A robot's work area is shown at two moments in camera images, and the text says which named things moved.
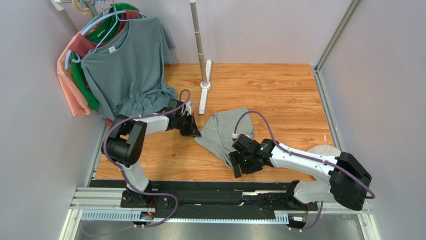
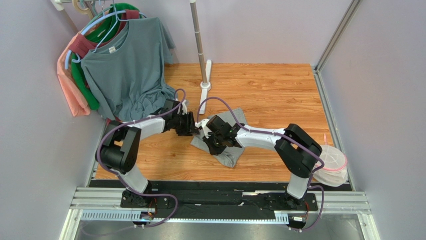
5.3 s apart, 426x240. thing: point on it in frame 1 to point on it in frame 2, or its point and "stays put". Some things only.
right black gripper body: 241,160 to 212,139
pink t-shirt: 77,105 stays put
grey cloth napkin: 219,133 stays put
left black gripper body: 185,124 stays put
